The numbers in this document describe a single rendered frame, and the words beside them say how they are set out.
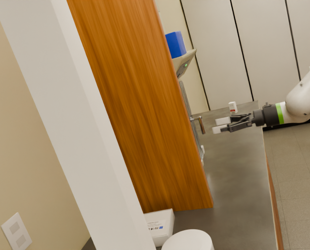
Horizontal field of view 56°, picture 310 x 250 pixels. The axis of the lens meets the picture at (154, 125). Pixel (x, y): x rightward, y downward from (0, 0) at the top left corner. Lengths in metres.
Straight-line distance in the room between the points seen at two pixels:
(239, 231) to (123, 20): 0.79
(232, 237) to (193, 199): 0.23
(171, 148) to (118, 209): 0.85
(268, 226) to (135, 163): 0.52
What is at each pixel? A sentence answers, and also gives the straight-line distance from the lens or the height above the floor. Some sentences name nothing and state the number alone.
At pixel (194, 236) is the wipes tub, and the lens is 0.80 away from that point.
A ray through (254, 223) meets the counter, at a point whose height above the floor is 0.94.
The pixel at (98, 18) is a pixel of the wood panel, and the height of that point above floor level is 1.72.
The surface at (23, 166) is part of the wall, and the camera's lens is 1.08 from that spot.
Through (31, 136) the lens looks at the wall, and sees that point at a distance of 1.12.
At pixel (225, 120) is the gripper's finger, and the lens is 1.43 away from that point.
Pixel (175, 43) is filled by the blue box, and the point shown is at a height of 1.56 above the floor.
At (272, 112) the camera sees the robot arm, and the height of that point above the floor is 1.17.
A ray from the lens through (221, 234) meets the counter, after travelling 1.03.
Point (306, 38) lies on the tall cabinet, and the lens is 4.21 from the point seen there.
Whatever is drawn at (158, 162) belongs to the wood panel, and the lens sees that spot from 1.12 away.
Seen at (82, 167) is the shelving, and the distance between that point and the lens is 0.23.
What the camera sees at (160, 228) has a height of 0.98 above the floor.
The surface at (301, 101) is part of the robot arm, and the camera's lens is 1.19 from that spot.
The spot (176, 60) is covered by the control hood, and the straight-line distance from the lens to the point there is 1.07.
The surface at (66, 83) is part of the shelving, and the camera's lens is 0.21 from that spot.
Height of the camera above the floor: 1.56
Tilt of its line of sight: 14 degrees down
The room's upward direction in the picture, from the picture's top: 18 degrees counter-clockwise
